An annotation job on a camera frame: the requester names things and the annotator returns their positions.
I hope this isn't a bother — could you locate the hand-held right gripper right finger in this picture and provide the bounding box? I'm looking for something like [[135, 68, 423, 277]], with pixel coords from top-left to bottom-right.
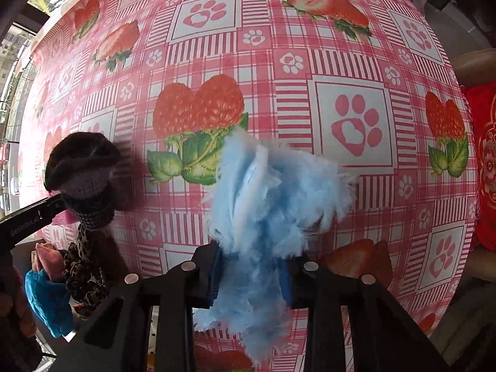
[[279, 258, 452, 372]]

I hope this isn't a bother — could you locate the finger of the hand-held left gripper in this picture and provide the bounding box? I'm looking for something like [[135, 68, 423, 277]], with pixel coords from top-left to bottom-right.
[[0, 196, 69, 249]]

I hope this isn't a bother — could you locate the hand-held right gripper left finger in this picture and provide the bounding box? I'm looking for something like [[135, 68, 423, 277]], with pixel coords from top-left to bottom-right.
[[48, 240, 225, 372]]

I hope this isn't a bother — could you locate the light blue fluffy cloth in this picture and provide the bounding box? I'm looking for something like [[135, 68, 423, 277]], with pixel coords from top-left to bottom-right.
[[192, 130, 359, 365]]

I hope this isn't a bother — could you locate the purple and black knitted sock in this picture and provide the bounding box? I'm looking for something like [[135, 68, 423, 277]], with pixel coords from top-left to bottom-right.
[[43, 132, 126, 229]]

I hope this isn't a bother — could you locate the pink sponge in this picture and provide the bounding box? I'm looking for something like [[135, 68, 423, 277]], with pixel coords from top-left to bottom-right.
[[50, 211, 80, 227]]

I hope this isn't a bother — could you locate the pink and black sock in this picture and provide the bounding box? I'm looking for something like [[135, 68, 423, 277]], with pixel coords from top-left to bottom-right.
[[31, 242, 68, 283]]

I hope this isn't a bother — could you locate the leopard print scrunchie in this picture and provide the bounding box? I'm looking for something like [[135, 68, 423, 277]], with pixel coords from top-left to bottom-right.
[[62, 223, 111, 318]]

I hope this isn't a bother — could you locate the teal fluffy cloth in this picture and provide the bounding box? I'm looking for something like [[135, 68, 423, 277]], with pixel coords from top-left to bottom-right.
[[24, 269, 76, 339]]

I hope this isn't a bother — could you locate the glass window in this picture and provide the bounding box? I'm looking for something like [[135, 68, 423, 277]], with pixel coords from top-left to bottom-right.
[[0, 0, 53, 202]]

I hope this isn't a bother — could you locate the strawberry print pink tablecloth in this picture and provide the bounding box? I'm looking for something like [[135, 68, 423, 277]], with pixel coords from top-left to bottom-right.
[[17, 0, 479, 372]]

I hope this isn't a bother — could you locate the red patterned cushion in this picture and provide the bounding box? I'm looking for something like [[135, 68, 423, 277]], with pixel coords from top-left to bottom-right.
[[461, 83, 496, 252]]

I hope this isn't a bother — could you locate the tan chair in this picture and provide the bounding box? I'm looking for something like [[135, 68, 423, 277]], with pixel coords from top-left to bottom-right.
[[449, 48, 496, 86]]

